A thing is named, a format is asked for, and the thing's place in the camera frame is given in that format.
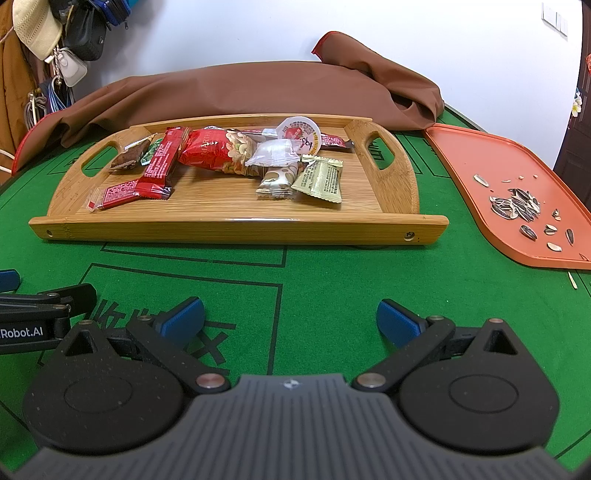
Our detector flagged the blue black bag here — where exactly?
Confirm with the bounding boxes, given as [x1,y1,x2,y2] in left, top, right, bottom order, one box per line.
[90,0,134,29]

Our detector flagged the green pea snack packet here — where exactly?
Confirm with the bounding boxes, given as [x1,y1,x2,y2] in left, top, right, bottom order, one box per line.
[139,136,162,167]

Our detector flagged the orange-brown coat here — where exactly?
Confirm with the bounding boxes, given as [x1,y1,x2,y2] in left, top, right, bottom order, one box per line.
[0,0,51,185]

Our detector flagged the clear jelly cup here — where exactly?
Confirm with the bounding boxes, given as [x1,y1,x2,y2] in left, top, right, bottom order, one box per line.
[276,115,322,155]

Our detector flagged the clear plastic packet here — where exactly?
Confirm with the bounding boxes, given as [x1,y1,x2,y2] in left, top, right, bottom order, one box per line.
[245,138,305,168]

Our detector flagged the brown cloth with red edge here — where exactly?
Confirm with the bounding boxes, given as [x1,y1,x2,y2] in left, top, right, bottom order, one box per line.
[11,31,445,174]

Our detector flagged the brown nut packet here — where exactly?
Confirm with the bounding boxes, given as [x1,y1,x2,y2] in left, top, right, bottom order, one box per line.
[108,137,153,172]

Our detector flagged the red biscuit packet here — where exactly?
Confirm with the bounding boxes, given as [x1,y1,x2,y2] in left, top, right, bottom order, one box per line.
[87,178,144,214]

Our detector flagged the blue striped straps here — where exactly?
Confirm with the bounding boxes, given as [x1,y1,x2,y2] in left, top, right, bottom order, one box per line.
[46,76,75,112]

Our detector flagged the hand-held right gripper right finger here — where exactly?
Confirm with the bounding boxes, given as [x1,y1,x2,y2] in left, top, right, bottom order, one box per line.
[352,299,527,394]

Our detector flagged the wooden tray with handles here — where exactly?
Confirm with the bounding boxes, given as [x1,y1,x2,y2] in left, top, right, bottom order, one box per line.
[28,113,450,245]

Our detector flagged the beige snack packet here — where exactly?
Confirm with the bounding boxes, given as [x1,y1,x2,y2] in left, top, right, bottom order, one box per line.
[291,154,345,204]

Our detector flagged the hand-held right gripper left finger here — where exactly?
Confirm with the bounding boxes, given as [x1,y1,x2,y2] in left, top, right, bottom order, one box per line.
[60,296,232,394]

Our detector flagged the dark door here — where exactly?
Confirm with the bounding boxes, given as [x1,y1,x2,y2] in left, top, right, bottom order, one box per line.
[553,51,591,183]

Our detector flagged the white wall switch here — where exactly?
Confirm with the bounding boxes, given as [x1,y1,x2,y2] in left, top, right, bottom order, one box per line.
[542,4,570,37]

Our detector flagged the small red dark-ended packet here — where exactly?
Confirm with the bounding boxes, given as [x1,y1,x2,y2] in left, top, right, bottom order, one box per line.
[318,131,354,151]

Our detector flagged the large red nut packet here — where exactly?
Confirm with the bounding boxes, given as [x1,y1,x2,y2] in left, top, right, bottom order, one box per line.
[178,126,269,178]

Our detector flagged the orange plastic tray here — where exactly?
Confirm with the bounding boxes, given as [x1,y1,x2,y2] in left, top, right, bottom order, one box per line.
[424,122,591,271]

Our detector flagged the beige cap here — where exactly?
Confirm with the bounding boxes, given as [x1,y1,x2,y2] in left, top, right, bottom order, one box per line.
[11,0,63,61]

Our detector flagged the pile of sunflower seeds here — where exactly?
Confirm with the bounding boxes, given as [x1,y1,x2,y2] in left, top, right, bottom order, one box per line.
[473,173,575,252]

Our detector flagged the small white bag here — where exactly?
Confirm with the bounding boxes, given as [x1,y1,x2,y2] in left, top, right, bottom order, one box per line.
[53,46,88,88]

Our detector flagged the dark bag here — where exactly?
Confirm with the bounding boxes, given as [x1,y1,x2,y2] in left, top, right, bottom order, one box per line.
[62,4,108,62]

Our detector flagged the white brown spotted packet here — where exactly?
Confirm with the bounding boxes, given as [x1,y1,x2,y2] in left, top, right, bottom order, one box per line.
[256,164,301,201]

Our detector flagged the long red snack packet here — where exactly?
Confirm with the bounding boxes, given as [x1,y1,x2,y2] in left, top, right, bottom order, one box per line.
[137,127,191,200]

